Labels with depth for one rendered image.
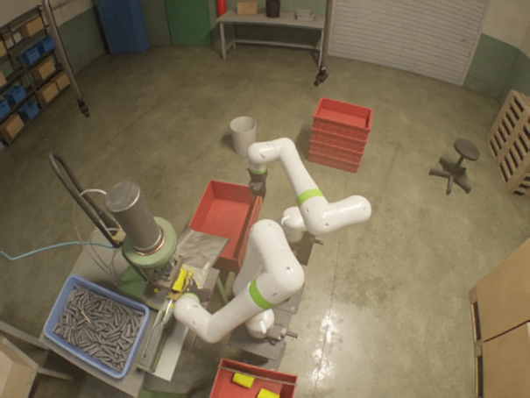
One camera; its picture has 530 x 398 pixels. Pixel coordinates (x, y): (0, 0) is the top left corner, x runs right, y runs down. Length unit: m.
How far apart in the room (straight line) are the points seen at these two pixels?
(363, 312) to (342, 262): 0.51
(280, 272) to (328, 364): 1.63
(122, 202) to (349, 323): 2.07
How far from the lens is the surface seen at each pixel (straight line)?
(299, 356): 2.41
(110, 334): 1.59
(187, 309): 1.14
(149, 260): 1.08
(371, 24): 5.98
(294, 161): 1.28
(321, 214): 1.09
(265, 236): 0.95
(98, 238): 1.96
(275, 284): 0.90
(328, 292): 2.58
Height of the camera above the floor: 2.37
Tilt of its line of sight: 51 degrees down
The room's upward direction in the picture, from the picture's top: 1 degrees counter-clockwise
